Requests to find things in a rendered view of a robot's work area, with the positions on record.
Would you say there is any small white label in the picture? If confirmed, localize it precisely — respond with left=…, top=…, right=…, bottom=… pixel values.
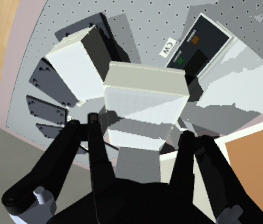
left=76, top=100, right=87, bottom=107
left=159, top=37, right=177, bottom=58

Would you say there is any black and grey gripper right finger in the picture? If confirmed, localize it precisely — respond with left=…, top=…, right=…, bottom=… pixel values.
left=159, top=116, right=263, bottom=224

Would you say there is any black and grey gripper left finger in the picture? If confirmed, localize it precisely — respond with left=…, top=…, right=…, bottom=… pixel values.
left=1, top=105, right=128, bottom=224

